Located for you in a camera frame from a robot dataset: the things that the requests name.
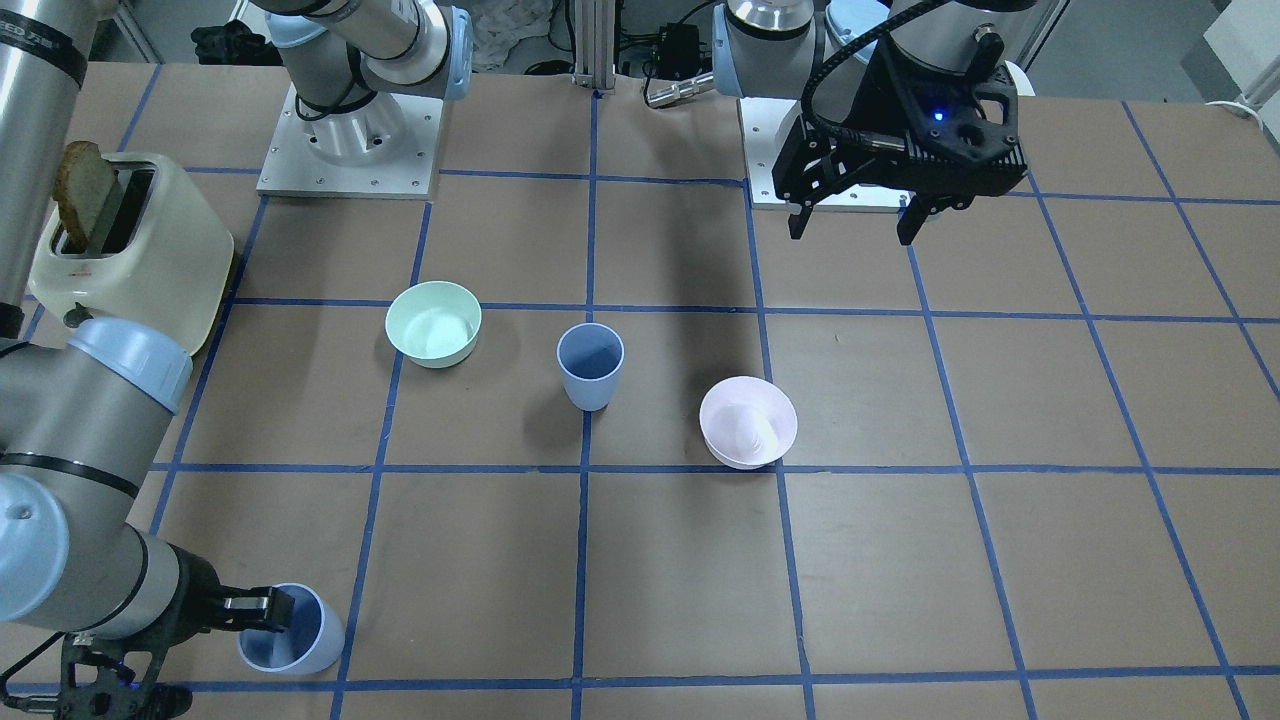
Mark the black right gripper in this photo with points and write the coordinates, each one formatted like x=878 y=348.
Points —
x=196 y=592

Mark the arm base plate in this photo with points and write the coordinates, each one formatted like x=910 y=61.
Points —
x=765 y=123
x=387 y=150

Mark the blue cup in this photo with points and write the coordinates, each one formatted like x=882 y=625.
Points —
x=590 y=358
x=312 y=642

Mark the aluminium frame post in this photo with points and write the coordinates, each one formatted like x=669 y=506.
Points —
x=595 y=42

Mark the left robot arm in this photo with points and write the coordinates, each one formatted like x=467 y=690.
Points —
x=797 y=49

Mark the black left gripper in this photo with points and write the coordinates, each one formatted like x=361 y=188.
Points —
x=891 y=106

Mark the pink bowl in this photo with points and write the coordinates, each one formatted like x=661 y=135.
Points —
x=747 y=422

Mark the mint green bowl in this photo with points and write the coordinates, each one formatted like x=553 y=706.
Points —
x=434 y=324

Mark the toast slice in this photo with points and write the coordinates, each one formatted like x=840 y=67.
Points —
x=83 y=184

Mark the cream white toaster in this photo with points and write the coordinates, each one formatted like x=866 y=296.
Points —
x=159 y=256

